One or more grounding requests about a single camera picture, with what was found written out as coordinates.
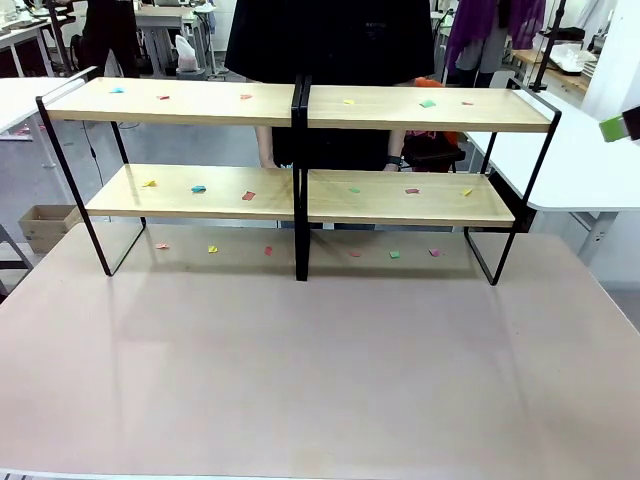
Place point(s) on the person right forearm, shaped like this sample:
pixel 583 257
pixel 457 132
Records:
pixel 265 142

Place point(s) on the wooden background workbench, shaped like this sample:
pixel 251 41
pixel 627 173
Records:
pixel 555 62

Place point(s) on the wooden shelf unit black frame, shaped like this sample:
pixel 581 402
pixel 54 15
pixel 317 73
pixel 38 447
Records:
pixel 425 112
pixel 200 107

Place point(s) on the person left forearm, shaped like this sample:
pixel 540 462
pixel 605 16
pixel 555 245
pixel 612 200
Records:
pixel 395 144

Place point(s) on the person right hand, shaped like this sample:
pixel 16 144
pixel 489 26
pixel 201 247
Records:
pixel 269 162

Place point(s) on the background person in black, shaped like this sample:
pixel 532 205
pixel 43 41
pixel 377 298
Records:
pixel 107 35

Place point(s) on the cardboard box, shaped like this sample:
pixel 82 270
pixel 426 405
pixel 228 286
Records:
pixel 46 227

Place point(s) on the person left hand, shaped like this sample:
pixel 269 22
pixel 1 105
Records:
pixel 391 167

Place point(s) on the person torso in black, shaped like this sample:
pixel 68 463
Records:
pixel 330 40

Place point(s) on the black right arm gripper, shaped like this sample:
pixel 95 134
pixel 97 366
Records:
pixel 632 122

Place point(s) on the black wristwatch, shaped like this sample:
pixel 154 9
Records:
pixel 393 160

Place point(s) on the grey background desk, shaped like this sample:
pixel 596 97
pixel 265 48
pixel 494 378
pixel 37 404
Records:
pixel 172 30

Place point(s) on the white plastic bag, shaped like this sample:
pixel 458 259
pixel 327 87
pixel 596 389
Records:
pixel 186 54

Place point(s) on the white side table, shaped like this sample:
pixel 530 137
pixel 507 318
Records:
pixel 25 97

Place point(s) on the purple hanging garment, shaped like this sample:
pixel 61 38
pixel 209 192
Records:
pixel 495 25

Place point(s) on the orange chair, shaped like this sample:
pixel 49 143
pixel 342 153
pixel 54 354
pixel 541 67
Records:
pixel 434 142

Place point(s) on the black stand pole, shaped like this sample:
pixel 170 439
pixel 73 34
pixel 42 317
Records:
pixel 548 45

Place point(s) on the white rounded table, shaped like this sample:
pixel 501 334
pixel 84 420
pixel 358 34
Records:
pixel 575 160

